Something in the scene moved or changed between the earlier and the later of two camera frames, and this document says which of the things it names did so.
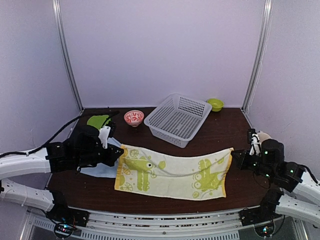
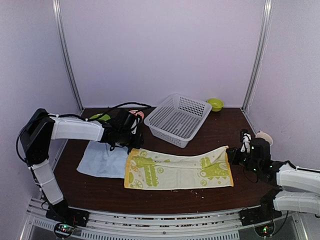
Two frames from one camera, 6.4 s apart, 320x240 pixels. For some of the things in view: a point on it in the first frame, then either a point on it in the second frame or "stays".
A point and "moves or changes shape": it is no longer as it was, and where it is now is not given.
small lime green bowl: [216, 104] stays
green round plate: [98, 121] stays
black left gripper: [112, 156] to [136, 143]
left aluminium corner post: [56, 7] stays
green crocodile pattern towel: [174, 175] moves or changes shape
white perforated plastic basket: [176, 119] stays
